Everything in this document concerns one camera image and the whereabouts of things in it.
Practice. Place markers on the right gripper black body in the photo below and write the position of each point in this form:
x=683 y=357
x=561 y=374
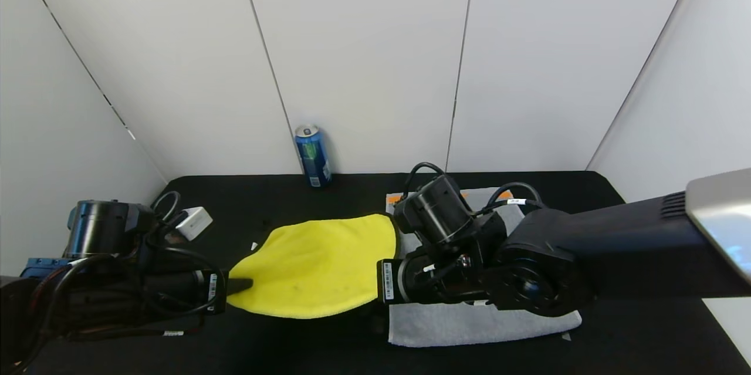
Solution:
x=388 y=280

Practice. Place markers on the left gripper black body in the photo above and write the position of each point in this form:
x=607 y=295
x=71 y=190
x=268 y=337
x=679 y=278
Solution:
x=216 y=291

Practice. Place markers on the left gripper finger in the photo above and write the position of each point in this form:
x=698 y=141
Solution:
x=234 y=291
x=237 y=283

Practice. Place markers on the yellow microfibre towel black edge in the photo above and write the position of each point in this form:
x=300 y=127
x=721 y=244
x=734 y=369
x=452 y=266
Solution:
x=317 y=269

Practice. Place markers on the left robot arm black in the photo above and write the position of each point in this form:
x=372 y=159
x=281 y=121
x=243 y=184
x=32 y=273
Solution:
x=100 y=228

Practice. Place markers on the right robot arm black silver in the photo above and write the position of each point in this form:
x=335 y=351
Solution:
x=587 y=246

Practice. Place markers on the grey towel with orange marks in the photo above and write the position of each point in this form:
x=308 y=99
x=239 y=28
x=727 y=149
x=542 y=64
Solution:
x=469 y=325

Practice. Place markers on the blue soda can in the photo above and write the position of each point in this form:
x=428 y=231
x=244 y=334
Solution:
x=314 y=158

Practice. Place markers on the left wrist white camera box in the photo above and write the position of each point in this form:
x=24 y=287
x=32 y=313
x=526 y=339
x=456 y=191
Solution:
x=195 y=222

